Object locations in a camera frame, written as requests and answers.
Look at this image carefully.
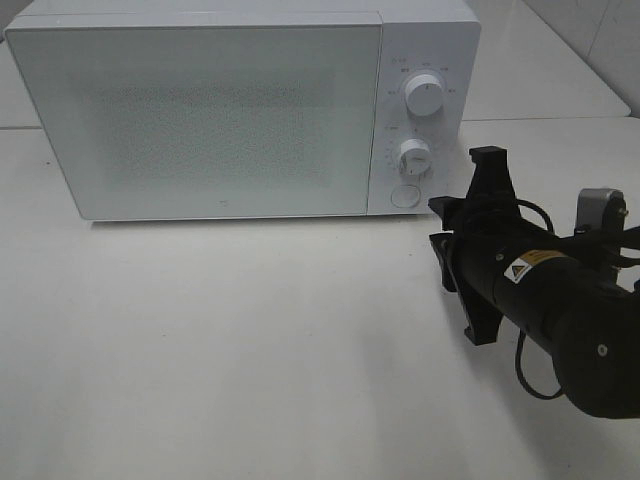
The white microwave oven body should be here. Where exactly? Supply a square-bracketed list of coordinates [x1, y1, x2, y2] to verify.
[4, 1, 481, 221]

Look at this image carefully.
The white microwave door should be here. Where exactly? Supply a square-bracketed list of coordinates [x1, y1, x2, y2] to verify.
[6, 12, 382, 221]

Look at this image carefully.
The white upper power knob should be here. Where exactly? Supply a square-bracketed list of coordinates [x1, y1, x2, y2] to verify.
[404, 72, 443, 117]

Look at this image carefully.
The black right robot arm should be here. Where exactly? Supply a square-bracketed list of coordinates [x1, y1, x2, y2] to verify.
[429, 146, 639, 419]

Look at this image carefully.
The white timer knob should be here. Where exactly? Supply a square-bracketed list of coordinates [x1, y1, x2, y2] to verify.
[397, 139, 432, 176]

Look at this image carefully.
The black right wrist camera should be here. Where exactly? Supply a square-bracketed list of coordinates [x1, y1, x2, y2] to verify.
[574, 187, 628, 233]

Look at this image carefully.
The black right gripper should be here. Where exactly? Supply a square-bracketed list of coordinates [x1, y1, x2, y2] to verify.
[428, 146, 520, 346]

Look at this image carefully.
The round door release button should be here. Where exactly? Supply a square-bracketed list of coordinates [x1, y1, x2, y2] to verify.
[391, 185, 421, 208]

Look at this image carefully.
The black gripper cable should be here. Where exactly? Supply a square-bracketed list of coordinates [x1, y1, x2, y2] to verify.
[512, 198, 571, 401]

